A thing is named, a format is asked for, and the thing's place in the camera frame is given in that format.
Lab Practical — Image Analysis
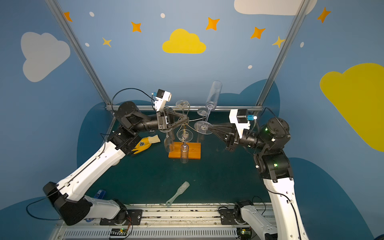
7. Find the clear glass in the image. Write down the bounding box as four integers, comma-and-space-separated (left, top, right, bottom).
176, 100, 190, 115
194, 81, 222, 135
160, 130, 175, 153
197, 108, 208, 117
177, 128, 193, 164

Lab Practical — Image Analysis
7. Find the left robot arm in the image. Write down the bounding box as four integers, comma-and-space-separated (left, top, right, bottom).
43, 101, 189, 226

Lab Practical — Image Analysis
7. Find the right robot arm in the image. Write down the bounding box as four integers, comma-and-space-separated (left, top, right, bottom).
209, 117, 309, 240

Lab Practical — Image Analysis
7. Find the orange wooden rack base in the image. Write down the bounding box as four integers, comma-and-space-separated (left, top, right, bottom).
168, 142, 202, 160

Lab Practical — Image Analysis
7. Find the clear glass top back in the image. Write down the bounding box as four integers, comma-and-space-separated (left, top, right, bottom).
176, 100, 190, 115

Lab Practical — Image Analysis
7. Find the yellow work glove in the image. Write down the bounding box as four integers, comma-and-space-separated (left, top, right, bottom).
131, 135, 161, 155

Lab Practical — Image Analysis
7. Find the back horizontal aluminium bar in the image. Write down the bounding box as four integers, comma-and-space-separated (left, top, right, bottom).
105, 104, 264, 112

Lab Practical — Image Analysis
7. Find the gold wire glass rack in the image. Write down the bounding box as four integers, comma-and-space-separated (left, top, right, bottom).
169, 100, 193, 143

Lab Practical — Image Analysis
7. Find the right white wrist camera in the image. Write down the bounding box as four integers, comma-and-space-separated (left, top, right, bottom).
229, 109, 258, 139

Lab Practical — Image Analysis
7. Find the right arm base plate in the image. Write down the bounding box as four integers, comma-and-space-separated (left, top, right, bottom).
218, 208, 247, 225

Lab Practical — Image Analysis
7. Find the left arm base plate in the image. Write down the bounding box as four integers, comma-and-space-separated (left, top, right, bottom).
100, 210, 143, 226

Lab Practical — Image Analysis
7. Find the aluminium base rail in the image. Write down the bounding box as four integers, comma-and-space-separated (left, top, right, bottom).
49, 203, 310, 240

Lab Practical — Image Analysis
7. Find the right aluminium post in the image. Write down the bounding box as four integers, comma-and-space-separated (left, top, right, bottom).
253, 0, 311, 114

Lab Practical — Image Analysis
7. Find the aluminium post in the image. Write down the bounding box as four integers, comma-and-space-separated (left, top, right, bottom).
45, 0, 114, 115
253, 0, 311, 114

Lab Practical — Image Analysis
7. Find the left aluminium post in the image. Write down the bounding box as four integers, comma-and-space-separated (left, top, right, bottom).
45, 0, 114, 115

